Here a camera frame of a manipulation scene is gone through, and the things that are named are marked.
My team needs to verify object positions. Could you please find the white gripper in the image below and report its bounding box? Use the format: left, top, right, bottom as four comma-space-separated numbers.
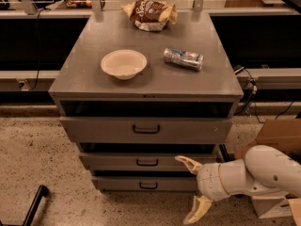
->
175, 155, 230, 225

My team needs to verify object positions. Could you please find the grey drawer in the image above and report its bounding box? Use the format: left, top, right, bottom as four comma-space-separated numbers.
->
91, 176, 197, 192
60, 117, 232, 144
78, 152, 218, 172

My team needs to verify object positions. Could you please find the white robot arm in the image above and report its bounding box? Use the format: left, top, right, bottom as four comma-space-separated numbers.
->
175, 145, 301, 224

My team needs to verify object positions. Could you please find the grey bottom drawer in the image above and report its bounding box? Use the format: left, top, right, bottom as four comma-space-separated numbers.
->
91, 176, 197, 192

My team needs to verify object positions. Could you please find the grey drawer cabinet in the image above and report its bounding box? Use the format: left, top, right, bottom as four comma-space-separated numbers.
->
49, 11, 243, 178

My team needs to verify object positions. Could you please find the grey top drawer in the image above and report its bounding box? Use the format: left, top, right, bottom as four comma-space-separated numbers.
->
60, 117, 232, 144

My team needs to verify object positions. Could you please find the cardboard box with trash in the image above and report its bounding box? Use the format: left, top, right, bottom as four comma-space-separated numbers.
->
234, 119, 301, 226

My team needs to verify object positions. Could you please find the crushed silver can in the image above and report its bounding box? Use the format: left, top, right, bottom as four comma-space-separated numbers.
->
163, 47, 204, 71

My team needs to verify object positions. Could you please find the white paper bowl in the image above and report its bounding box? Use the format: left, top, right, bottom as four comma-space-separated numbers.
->
101, 50, 147, 80

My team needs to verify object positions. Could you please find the black chair leg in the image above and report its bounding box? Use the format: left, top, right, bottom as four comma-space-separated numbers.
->
0, 185, 50, 226

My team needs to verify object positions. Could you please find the brown chip bag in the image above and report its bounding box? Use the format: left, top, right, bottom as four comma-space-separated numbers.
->
121, 0, 178, 32

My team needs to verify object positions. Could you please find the black cables right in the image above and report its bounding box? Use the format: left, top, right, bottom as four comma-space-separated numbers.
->
232, 64, 297, 124

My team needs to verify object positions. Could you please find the black cable left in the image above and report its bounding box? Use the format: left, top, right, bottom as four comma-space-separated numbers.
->
28, 8, 48, 91

